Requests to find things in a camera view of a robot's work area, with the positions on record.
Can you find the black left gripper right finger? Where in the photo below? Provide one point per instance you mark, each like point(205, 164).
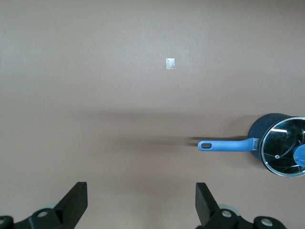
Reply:
point(207, 205)

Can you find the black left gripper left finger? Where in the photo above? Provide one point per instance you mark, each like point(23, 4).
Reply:
point(71, 205)

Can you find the glass lid with blue knob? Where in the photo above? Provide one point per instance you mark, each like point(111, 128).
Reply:
point(278, 143)

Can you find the small clear tape piece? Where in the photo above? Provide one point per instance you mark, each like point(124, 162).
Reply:
point(170, 63)

